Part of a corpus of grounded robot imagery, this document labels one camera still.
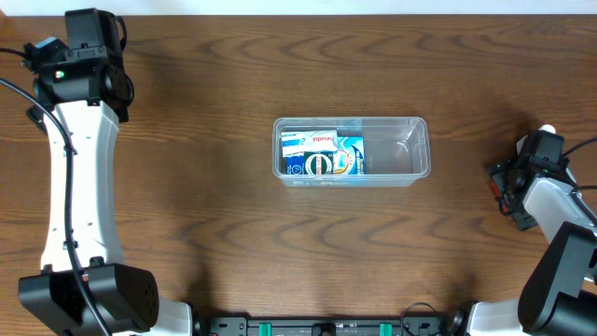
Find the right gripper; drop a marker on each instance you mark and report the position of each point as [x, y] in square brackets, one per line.
[501, 173]

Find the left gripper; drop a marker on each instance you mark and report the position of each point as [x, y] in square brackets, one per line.
[87, 53]

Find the dark bottle white cap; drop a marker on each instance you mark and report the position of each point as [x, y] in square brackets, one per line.
[546, 128]

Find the red medicine box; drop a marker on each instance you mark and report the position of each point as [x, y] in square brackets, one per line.
[496, 190]

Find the blue Kool Fever box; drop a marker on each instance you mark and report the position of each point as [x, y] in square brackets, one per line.
[349, 158]

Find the white Panadol box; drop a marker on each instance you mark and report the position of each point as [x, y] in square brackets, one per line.
[294, 143]

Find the green Zam-Buk box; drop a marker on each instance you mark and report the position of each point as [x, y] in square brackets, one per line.
[318, 163]

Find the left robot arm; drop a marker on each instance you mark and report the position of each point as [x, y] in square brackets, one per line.
[81, 97]

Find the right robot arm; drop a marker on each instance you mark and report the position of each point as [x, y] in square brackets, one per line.
[537, 189]

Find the clear plastic container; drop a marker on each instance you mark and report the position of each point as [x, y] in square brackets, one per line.
[397, 151]

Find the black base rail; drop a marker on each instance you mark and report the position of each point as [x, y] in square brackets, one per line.
[416, 325]

